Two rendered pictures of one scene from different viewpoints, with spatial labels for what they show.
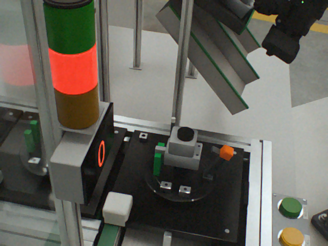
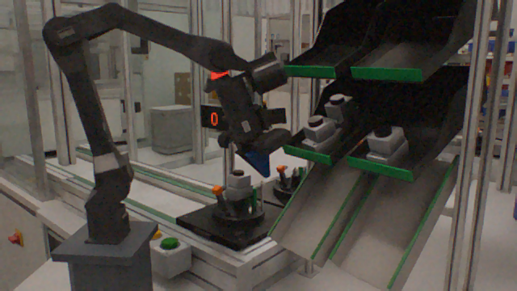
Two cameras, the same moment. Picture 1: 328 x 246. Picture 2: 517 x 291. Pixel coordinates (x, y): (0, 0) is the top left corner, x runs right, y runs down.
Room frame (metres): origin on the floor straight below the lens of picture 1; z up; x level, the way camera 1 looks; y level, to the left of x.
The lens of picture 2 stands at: (1.15, -0.83, 1.39)
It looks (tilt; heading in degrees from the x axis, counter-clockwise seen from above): 13 degrees down; 124
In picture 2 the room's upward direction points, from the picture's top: straight up
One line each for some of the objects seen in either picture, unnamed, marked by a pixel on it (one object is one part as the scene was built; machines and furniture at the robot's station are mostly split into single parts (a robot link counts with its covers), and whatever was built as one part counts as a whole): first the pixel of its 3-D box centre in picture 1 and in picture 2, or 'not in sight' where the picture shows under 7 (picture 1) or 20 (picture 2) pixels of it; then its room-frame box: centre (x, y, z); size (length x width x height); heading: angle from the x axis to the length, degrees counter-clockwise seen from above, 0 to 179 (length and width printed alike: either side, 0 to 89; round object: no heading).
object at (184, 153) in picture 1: (178, 145); (241, 183); (0.56, -0.03, 1.06); 0.08 x 0.04 x 0.07; 82
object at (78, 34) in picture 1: (70, 21); not in sight; (0.39, 0.10, 1.38); 0.05 x 0.05 x 0.05
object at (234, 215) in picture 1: (179, 182); (239, 218); (0.56, -0.04, 0.96); 0.24 x 0.24 x 0.02; 82
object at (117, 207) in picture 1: (117, 209); not in sight; (0.48, 0.07, 0.97); 0.05 x 0.05 x 0.04; 82
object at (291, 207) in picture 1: (290, 208); (170, 244); (0.52, -0.25, 0.96); 0.04 x 0.04 x 0.02
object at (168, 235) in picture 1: (167, 240); not in sight; (0.44, -0.02, 0.95); 0.01 x 0.01 x 0.04; 82
